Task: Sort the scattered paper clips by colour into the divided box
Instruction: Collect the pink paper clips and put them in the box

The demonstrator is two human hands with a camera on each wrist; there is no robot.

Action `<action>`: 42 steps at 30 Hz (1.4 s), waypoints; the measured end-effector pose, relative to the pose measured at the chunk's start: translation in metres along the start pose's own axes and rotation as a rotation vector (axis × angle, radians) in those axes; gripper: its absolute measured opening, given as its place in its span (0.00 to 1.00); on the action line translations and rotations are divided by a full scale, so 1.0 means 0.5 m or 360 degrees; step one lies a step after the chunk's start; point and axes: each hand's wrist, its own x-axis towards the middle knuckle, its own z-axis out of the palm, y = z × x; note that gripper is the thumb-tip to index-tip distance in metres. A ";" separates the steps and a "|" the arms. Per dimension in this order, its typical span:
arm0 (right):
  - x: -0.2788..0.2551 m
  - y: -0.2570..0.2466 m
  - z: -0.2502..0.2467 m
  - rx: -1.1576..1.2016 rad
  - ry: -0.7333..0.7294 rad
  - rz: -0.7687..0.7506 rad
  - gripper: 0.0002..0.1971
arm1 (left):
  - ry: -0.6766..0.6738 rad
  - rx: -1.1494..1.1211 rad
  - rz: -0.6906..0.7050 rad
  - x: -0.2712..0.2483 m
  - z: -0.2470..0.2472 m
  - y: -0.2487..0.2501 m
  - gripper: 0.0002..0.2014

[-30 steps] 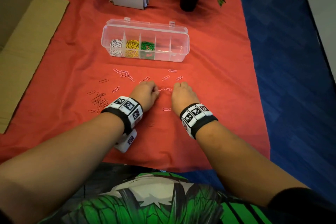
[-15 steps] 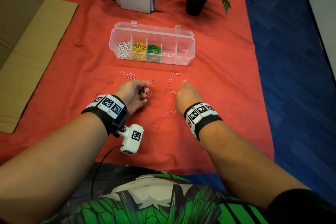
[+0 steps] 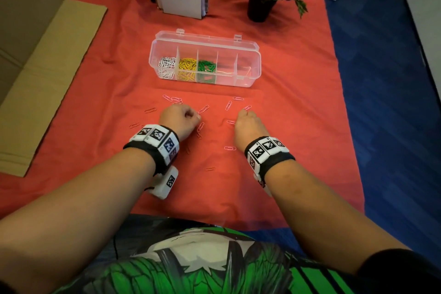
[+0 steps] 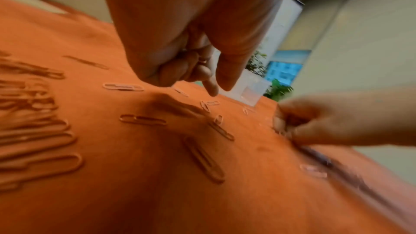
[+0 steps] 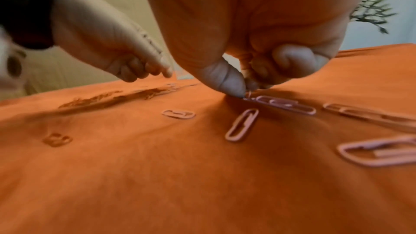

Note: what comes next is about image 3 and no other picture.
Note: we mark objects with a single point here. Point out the pile of white paper clips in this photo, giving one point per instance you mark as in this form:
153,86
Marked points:
167,68

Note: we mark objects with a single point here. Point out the large brown cardboard box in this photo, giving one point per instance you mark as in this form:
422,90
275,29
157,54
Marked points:
38,80

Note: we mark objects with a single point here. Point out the person's right hand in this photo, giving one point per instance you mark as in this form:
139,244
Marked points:
248,130

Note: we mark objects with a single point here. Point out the pile of yellow paper clips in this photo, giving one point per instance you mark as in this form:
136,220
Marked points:
187,69

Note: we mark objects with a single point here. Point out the person's left forearm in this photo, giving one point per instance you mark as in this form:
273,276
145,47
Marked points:
75,214

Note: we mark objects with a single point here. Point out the person's left hand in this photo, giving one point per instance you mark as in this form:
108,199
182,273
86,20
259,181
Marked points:
179,121

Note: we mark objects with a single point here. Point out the colored paper clips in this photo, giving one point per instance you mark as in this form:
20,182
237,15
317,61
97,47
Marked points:
203,109

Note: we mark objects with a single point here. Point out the red tablecloth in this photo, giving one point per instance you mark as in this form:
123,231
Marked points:
303,97

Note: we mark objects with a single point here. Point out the pile of green paper clips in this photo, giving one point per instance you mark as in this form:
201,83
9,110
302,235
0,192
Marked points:
206,70

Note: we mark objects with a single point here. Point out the person's right forearm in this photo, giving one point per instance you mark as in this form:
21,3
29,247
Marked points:
327,221

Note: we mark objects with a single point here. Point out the clear plastic compartment box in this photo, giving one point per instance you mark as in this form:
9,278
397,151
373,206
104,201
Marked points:
241,63

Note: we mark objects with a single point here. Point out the black white marker wristband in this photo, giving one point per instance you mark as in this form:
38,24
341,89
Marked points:
155,145
268,156

